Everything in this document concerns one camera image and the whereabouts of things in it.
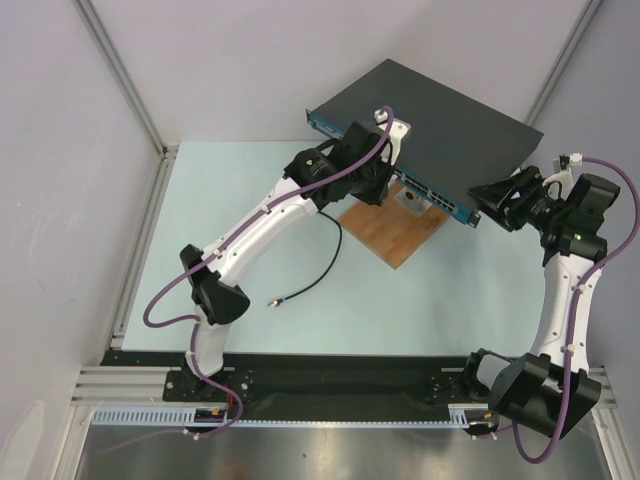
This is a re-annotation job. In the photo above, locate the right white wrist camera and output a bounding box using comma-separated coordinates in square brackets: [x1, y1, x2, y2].
[542, 153, 583, 198]

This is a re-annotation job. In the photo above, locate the black cable with plug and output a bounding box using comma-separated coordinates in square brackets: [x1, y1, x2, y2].
[268, 212, 344, 309]

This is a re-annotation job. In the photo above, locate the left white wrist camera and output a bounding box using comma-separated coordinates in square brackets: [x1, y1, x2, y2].
[373, 109, 411, 167]

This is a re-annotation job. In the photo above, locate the aluminium frame post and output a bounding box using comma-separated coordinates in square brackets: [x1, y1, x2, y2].
[523, 0, 606, 126]
[72, 0, 179, 161]

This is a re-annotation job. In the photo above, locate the aluminium frame rail front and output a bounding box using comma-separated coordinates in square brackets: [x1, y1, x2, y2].
[69, 364, 616, 407]

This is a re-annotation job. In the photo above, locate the brown wooden board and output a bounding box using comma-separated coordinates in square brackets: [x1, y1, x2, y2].
[339, 181, 450, 270]

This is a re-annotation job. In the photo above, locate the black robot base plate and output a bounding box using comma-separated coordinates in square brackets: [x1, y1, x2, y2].
[102, 350, 489, 423]

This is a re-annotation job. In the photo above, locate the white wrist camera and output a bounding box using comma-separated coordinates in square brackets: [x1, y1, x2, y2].
[542, 153, 583, 198]
[373, 109, 411, 167]

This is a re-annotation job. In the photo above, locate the left aluminium frame post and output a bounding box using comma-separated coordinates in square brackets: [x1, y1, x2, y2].
[72, 0, 179, 161]

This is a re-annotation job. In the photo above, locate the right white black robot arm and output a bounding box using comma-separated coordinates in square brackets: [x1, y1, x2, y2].
[460, 167, 620, 438]

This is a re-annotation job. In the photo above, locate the white slotted cable duct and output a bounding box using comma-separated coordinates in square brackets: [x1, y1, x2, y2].
[91, 404, 499, 429]

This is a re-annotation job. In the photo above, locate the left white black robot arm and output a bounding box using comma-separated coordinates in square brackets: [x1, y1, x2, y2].
[180, 120, 411, 400]

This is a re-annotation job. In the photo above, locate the metal switch stand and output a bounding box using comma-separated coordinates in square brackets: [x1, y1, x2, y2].
[394, 187, 431, 216]

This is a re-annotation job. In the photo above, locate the right aluminium frame post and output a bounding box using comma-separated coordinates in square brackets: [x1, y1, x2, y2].
[523, 0, 606, 126]

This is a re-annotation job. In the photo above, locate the blue black network switch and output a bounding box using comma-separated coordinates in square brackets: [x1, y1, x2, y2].
[306, 59, 543, 227]

